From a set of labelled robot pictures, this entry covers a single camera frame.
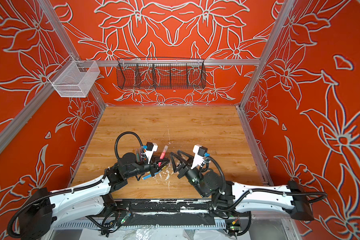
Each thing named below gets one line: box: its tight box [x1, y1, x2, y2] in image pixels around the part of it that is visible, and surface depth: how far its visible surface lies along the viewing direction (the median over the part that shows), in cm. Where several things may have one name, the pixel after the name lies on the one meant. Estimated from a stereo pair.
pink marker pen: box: [158, 148, 168, 167], surface depth 69 cm
